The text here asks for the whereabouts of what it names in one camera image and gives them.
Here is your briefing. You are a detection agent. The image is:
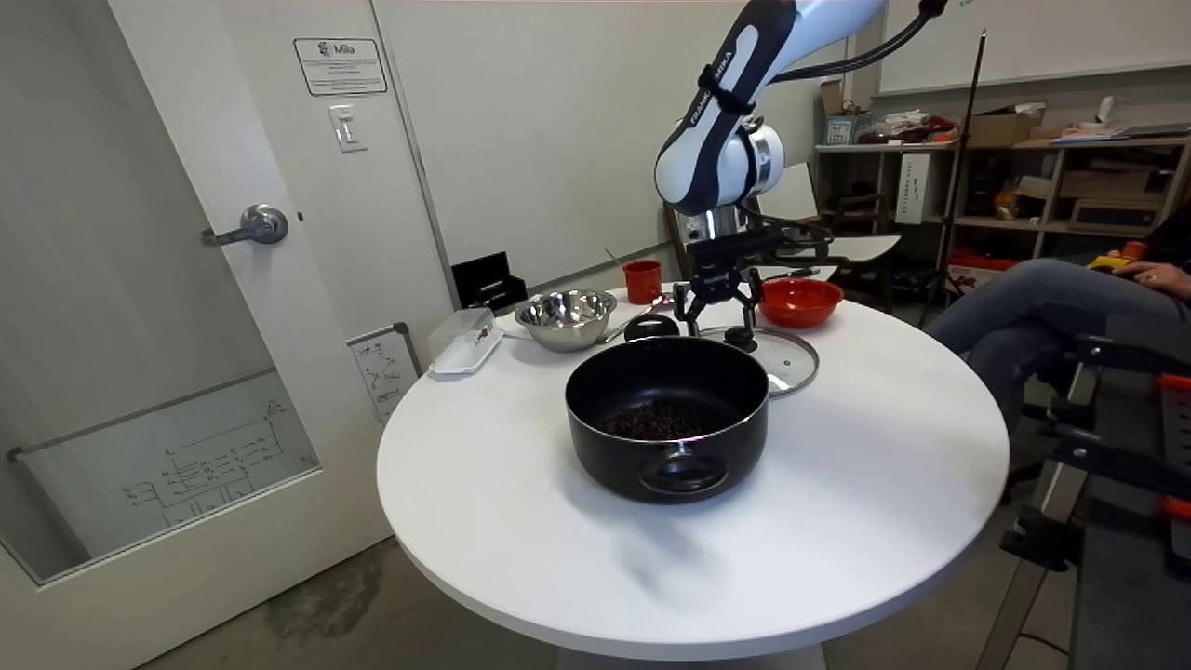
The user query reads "black vertical pole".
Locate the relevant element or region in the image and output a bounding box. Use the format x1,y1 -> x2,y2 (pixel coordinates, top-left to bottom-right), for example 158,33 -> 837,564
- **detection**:
930,33 -> 993,313

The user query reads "storage shelf unit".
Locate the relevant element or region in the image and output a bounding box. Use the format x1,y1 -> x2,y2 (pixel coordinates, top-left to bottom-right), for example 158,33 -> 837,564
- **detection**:
813,119 -> 1191,294

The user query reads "black wall tray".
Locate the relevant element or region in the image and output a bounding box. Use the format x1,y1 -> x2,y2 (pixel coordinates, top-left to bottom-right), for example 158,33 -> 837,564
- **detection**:
448,248 -> 531,313

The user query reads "glass pot lid black knob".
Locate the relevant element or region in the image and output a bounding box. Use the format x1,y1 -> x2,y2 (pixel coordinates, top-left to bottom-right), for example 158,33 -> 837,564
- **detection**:
722,320 -> 824,402

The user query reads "small white table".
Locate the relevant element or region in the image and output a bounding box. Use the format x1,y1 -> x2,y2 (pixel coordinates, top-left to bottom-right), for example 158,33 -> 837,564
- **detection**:
794,229 -> 906,294

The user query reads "clear plastic container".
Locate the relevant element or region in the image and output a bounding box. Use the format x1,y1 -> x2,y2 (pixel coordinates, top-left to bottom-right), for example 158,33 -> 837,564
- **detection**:
423,304 -> 512,381

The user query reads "stainless steel bowl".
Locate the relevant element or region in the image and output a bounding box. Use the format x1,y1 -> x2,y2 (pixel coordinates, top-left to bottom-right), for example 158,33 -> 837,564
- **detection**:
512,288 -> 621,355

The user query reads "red bowl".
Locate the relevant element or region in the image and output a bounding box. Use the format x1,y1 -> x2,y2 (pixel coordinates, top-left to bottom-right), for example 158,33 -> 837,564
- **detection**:
756,274 -> 848,334

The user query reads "cardboard box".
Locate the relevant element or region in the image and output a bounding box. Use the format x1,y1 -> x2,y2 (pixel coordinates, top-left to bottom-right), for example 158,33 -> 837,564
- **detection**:
966,107 -> 1051,149

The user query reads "white wall sign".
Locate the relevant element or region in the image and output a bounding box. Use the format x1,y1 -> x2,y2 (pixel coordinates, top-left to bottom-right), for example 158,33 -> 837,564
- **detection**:
292,33 -> 392,102

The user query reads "person's leg in jeans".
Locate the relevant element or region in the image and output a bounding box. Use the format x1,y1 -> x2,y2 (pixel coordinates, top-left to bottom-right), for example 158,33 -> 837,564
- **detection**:
922,253 -> 1191,402

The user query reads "dark beans pile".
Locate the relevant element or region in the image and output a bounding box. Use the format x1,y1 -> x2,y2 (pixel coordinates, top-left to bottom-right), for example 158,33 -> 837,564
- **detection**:
601,395 -> 719,444

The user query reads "person's hand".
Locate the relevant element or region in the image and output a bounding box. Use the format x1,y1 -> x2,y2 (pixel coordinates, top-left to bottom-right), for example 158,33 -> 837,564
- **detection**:
1122,253 -> 1191,296

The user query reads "black cooking pot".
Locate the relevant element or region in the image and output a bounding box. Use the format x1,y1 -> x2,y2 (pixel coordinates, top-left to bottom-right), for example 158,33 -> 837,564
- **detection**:
564,308 -> 775,506

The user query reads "white light switch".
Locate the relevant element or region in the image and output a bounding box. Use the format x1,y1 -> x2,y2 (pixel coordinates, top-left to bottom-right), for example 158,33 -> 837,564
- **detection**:
327,102 -> 373,158

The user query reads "white door with window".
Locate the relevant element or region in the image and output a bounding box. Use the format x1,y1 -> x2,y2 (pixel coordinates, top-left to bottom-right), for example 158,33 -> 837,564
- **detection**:
0,0 -> 394,670

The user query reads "white leaning panel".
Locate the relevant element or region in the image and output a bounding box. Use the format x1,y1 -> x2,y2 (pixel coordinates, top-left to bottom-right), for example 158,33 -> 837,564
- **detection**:
756,161 -> 828,228

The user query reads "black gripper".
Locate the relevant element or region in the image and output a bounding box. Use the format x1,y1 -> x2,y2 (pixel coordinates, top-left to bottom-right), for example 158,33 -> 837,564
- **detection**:
669,236 -> 770,341

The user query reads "silver door handle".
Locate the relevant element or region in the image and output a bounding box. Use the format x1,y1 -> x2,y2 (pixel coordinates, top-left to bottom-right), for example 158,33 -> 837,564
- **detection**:
203,201 -> 294,248

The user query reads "small whiteboard with drawings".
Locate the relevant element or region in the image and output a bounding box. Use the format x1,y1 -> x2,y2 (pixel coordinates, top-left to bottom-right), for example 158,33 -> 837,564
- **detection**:
345,320 -> 423,423

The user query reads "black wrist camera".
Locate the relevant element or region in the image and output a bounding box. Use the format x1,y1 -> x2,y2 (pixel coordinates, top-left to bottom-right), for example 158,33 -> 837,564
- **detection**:
750,216 -> 837,261

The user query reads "red mug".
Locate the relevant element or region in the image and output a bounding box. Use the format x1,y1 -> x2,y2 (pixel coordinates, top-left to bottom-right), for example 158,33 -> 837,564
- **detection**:
621,258 -> 667,308

